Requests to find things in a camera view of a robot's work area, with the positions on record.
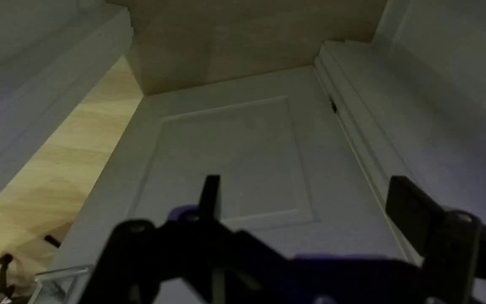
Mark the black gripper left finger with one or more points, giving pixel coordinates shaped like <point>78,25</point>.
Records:
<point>210,197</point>

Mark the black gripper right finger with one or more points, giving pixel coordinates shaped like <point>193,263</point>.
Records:
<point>414,214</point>

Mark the white panelled door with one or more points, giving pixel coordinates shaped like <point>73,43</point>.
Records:
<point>298,221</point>

